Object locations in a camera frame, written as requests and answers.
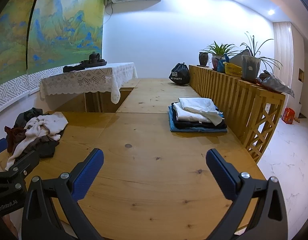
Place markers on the dark teapot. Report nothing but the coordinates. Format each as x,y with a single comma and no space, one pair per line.
94,57

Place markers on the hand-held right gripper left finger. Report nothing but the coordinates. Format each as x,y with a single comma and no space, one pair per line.
90,175

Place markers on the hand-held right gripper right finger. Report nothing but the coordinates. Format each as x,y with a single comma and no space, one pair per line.
220,173

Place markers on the white knit sweater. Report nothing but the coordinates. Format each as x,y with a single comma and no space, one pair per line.
56,125

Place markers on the white folded garment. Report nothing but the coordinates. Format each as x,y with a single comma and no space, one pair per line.
196,103
191,116

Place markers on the landscape wall painting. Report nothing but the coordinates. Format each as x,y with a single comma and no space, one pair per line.
68,25
8,42

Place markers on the blue watering can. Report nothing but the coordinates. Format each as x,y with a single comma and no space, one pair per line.
222,66

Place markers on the potted plant in grey planter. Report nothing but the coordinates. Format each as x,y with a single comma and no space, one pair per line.
250,67

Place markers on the grey flat board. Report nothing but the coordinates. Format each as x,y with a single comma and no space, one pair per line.
240,56

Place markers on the recessed ceiling light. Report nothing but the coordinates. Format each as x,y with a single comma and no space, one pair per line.
271,11

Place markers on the yellow plastic basket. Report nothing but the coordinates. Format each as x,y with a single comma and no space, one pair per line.
232,71

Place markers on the white curtain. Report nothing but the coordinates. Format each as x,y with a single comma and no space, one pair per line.
282,45

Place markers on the black folded garment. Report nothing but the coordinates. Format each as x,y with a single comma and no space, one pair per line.
194,124

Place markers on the grey plastic bag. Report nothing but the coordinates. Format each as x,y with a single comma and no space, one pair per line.
274,83

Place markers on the wooden slat partition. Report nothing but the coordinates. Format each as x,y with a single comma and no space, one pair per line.
231,97

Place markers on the maroon garment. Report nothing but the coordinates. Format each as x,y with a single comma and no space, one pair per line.
12,137

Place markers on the dark tea tray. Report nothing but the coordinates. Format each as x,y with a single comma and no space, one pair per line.
97,64

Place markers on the dark ceramic vase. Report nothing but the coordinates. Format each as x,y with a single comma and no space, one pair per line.
203,58

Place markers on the white lace tablecloth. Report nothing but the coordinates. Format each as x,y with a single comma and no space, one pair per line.
81,80

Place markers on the potted spider plant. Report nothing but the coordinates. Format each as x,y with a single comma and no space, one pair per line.
217,60

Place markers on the dark grey garment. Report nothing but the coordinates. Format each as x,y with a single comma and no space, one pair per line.
28,116

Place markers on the red box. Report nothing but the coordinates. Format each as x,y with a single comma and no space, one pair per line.
288,116

